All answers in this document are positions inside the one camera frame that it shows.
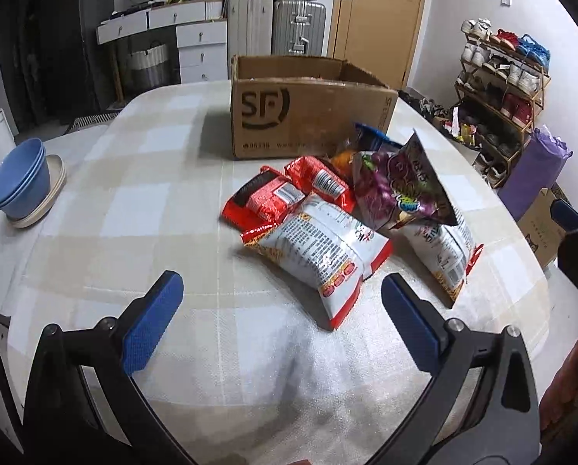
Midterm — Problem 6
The purple rolled mat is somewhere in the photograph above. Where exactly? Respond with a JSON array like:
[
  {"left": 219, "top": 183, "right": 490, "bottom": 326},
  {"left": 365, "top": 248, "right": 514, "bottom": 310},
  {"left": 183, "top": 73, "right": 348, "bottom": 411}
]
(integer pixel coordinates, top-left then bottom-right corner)
[{"left": 498, "top": 126, "right": 575, "bottom": 226}]

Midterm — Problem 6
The red snack bag black stripe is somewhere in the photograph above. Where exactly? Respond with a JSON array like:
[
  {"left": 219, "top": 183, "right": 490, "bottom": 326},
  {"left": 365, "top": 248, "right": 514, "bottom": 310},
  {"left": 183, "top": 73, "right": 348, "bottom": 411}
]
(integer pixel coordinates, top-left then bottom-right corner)
[{"left": 221, "top": 165, "right": 305, "bottom": 231}]

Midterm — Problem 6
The white drawer dresser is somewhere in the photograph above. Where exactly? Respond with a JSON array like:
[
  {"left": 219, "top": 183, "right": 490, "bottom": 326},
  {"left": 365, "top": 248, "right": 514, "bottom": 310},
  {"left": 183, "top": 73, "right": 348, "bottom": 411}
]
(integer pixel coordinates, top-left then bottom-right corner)
[{"left": 96, "top": 0, "right": 231, "bottom": 100}]

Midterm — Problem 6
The small printed cardboard box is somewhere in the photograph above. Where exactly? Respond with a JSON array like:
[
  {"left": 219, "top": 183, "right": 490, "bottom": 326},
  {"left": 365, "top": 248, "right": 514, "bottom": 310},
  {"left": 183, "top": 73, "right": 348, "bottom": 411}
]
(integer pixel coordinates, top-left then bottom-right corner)
[{"left": 516, "top": 186, "right": 573, "bottom": 269}]

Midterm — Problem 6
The orange snack packet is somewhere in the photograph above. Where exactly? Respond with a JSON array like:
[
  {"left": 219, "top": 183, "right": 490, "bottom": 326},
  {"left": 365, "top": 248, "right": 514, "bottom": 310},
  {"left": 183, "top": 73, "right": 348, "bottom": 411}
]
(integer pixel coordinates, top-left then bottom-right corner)
[{"left": 330, "top": 148, "right": 360, "bottom": 177}]

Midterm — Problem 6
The person's right hand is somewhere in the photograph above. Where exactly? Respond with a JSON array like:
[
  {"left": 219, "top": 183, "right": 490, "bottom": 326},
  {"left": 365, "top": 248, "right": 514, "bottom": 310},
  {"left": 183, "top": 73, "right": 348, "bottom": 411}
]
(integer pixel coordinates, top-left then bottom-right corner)
[{"left": 540, "top": 332, "right": 578, "bottom": 441}]

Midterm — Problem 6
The large white red snack bag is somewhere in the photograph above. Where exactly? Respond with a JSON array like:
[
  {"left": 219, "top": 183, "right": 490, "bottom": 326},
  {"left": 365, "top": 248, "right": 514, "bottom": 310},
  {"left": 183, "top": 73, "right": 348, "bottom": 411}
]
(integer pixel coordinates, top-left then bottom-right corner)
[{"left": 240, "top": 193, "right": 394, "bottom": 331}]

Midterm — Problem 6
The silver suitcase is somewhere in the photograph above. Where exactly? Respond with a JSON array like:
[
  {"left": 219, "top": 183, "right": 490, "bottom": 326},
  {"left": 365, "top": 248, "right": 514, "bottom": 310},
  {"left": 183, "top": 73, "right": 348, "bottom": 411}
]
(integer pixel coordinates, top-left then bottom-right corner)
[{"left": 272, "top": 0, "right": 327, "bottom": 57}]

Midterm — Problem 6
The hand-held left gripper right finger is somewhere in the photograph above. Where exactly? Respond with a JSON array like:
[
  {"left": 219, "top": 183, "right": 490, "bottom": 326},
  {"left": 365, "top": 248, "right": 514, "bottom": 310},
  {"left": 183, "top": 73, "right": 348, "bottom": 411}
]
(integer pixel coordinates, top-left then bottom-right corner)
[{"left": 366, "top": 272, "right": 544, "bottom": 465}]

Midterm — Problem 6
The woven laundry basket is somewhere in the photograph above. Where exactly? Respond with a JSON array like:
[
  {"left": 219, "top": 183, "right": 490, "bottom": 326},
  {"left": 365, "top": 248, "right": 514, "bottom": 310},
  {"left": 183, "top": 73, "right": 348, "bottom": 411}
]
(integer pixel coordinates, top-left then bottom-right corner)
[{"left": 124, "top": 41, "right": 169, "bottom": 89}]

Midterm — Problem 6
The black white patterned rug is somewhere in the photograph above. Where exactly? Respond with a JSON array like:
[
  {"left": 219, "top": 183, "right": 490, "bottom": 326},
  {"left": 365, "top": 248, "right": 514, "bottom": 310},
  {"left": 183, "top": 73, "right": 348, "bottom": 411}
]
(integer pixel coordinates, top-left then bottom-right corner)
[{"left": 66, "top": 109, "right": 125, "bottom": 134}]

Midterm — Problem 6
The pile of dark shoes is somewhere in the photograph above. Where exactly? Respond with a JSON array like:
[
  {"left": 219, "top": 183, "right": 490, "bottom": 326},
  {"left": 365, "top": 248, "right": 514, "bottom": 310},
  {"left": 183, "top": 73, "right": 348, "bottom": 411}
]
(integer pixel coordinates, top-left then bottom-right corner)
[{"left": 398, "top": 88, "right": 457, "bottom": 134}]

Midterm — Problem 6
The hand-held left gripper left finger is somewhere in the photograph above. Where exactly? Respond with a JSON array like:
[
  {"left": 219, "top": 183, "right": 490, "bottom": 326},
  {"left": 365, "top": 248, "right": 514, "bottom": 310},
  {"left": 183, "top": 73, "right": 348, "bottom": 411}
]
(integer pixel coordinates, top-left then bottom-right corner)
[{"left": 22, "top": 270, "right": 197, "bottom": 465}]

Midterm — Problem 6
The beige plate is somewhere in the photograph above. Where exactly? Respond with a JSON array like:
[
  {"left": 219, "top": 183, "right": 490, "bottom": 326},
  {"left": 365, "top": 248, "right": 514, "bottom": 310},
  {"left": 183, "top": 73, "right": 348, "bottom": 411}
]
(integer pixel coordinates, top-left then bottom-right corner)
[{"left": 10, "top": 154, "right": 67, "bottom": 229}]

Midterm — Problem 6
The blue snack bag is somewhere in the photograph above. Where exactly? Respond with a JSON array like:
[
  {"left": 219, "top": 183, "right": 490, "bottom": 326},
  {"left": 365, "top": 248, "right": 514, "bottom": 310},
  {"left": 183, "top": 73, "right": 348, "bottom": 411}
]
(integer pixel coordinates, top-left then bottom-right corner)
[{"left": 354, "top": 122, "right": 403, "bottom": 153}]

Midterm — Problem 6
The small white red snack bag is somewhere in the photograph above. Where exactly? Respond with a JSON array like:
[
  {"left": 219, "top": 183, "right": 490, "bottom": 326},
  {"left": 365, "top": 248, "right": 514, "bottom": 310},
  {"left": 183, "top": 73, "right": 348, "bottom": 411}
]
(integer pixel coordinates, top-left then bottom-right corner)
[{"left": 395, "top": 213, "right": 484, "bottom": 308}]

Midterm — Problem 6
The purple snack bag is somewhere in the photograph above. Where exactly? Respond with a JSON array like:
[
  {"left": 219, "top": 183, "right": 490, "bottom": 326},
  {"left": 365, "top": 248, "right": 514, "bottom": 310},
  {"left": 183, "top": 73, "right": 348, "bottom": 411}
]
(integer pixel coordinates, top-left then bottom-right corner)
[{"left": 352, "top": 128, "right": 460, "bottom": 231}]

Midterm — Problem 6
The wooden door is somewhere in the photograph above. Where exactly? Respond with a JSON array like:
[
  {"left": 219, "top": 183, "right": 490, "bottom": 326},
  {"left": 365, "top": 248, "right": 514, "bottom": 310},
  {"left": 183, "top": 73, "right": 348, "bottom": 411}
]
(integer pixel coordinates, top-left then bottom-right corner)
[{"left": 328, "top": 0, "right": 428, "bottom": 90}]

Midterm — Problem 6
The group of assorted shoes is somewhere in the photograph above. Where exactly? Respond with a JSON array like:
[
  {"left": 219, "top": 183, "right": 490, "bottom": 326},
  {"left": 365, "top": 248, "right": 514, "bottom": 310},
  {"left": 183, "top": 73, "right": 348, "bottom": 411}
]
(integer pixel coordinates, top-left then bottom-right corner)
[{"left": 456, "top": 18, "right": 551, "bottom": 185}]

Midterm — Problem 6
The beige suitcase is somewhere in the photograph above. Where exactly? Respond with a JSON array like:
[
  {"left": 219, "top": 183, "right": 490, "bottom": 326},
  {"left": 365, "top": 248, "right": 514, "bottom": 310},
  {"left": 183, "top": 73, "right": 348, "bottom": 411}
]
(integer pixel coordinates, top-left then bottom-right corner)
[{"left": 227, "top": 0, "right": 276, "bottom": 59}]

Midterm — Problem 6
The dark grey refrigerator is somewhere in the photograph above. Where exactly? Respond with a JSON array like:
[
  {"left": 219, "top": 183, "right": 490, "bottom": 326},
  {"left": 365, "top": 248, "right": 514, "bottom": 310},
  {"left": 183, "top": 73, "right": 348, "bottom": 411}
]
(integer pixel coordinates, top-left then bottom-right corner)
[{"left": 27, "top": 0, "right": 100, "bottom": 127}]

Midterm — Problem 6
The wooden shoe rack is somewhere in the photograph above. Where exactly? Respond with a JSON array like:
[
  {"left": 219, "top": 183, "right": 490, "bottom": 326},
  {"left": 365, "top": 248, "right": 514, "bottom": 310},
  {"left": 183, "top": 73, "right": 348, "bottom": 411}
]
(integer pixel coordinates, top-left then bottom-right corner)
[{"left": 454, "top": 19, "right": 552, "bottom": 189}]

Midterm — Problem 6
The brown cardboard box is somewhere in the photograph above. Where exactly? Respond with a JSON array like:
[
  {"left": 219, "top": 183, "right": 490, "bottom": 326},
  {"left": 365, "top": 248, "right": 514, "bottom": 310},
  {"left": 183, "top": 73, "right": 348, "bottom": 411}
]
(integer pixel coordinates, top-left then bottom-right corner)
[{"left": 229, "top": 54, "right": 399, "bottom": 160}]

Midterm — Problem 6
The blue bowl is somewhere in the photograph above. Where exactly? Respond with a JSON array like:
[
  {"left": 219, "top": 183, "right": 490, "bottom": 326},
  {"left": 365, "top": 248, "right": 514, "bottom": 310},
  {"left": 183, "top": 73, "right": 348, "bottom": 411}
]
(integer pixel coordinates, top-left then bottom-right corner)
[
  {"left": 0, "top": 155, "right": 51, "bottom": 220},
  {"left": 0, "top": 138, "right": 47, "bottom": 207}
]

